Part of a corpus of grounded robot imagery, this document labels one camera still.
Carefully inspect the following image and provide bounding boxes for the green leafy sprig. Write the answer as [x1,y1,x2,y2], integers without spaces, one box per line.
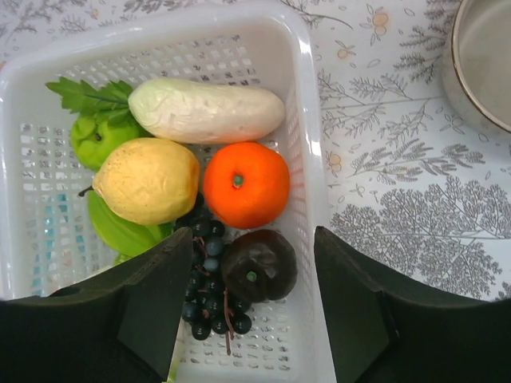
[46,77,135,126]

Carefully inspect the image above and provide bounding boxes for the dark brown mangosteen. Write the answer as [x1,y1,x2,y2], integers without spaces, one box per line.
[221,229,298,303]

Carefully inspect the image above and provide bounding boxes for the dark grape bunch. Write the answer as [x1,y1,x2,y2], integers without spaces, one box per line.
[176,194,252,347]

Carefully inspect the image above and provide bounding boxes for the white radish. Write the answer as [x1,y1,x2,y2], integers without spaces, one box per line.
[128,77,286,144]

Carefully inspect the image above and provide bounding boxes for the yellow pear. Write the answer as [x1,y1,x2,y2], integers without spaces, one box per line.
[78,138,200,226]

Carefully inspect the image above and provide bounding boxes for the green bell pepper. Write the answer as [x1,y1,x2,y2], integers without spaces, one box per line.
[70,116,151,172]

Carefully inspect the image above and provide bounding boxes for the white plastic basket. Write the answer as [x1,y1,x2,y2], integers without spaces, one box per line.
[1,1,336,382]

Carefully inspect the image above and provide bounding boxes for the floral tablecloth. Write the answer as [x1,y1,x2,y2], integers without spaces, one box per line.
[1,1,510,300]

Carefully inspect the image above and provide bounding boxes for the beige ceramic bowl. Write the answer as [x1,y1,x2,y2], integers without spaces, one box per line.
[442,1,510,138]

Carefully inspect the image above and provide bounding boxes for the green starfruit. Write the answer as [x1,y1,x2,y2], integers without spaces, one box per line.
[87,191,174,257]

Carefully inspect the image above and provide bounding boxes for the orange tangerine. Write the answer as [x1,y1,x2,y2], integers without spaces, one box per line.
[203,142,291,229]

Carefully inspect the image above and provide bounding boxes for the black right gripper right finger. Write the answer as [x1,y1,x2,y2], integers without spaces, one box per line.
[314,227,493,382]

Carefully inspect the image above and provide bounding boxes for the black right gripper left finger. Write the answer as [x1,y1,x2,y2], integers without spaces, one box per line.
[48,227,195,382]

